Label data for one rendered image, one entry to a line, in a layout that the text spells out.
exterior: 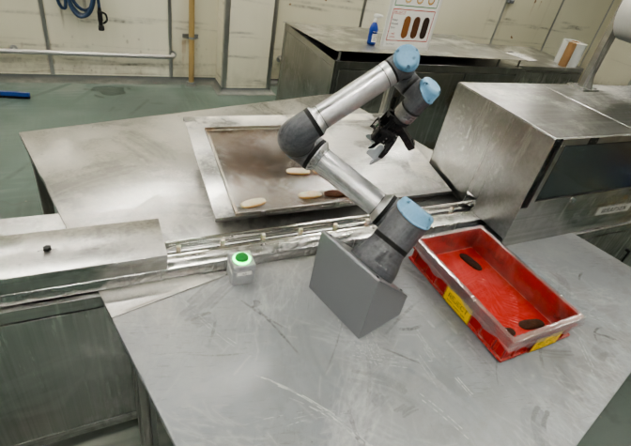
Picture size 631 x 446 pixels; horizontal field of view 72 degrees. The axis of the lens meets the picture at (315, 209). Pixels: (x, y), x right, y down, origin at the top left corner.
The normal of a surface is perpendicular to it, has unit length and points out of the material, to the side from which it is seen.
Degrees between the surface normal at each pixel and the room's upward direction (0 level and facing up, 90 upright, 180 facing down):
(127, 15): 90
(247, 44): 90
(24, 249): 0
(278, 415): 0
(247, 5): 90
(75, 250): 0
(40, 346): 90
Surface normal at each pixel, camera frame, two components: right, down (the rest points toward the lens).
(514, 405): 0.17, -0.81
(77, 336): 0.41, 0.57
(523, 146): -0.90, 0.11
